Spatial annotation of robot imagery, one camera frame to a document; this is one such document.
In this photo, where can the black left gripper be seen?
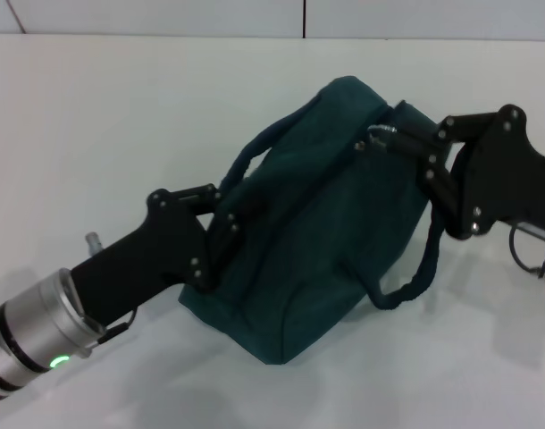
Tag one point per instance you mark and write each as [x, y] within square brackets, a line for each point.
[152, 259]

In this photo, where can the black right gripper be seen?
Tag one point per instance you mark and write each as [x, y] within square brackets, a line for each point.
[500, 170]

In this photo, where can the dark teal fabric bag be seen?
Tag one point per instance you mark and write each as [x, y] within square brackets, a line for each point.
[308, 223]

